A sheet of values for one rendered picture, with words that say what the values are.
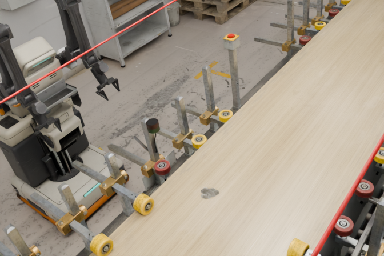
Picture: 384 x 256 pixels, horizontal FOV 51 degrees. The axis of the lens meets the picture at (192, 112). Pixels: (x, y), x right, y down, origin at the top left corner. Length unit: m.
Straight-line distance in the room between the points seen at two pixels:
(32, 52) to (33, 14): 2.17
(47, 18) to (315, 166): 3.45
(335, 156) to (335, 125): 0.23
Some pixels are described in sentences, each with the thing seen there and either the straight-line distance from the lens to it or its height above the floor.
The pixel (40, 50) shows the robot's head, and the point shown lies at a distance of 2.44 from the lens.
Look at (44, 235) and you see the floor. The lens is 3.22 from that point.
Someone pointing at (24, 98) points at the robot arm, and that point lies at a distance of 2.24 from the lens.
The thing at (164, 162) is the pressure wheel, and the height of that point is 0.91.
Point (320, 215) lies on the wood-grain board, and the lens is 1.78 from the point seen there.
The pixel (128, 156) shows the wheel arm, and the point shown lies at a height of 0.86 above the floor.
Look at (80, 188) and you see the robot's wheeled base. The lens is 3.00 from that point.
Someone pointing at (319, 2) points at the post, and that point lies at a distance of 3.47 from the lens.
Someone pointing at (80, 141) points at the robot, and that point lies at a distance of 3.20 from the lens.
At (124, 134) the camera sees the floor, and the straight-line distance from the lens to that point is 3.78.
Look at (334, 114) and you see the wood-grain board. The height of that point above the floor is 0.90.
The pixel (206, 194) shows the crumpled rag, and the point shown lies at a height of 0.91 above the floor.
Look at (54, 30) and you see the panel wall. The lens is 4.72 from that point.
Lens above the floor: 2.28
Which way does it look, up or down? 36 degrees down
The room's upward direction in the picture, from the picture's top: 10 degrees counter-clockwise
